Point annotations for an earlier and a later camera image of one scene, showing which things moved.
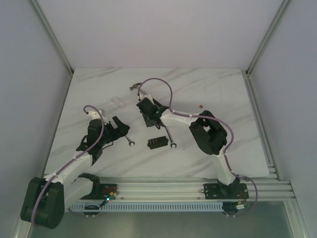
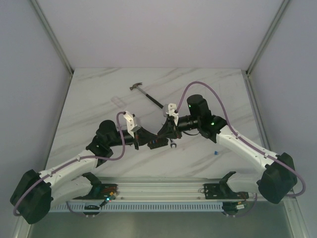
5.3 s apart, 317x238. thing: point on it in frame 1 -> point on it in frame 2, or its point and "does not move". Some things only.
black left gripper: (115, 129) -> (136, 142)
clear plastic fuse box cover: (118, 101) does not move
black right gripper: (148, 124) -> (170, 130)
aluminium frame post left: (51, 35) does not move
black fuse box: (157, 142) does not move
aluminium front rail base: (262, 189) does not move
